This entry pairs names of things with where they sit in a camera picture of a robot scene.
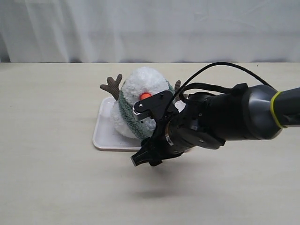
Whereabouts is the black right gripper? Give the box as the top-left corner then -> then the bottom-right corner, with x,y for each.
130,92 -> 248,167

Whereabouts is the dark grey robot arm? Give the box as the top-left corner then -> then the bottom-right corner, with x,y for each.
131,82 -> 300,166

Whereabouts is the green fuzzy scarf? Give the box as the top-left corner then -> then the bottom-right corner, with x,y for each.
115,77 -> 181,140

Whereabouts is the white backdrop curtain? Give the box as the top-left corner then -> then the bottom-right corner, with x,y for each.
0,0 -> 300,63

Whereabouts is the white plush snowman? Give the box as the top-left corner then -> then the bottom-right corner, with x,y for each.
100,67 -> 181,141

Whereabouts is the black camera cable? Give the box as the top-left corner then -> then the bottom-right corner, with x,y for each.
164,61 -> 278,118

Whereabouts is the white square tray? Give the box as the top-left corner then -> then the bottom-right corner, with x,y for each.
92,97 -> 188,153

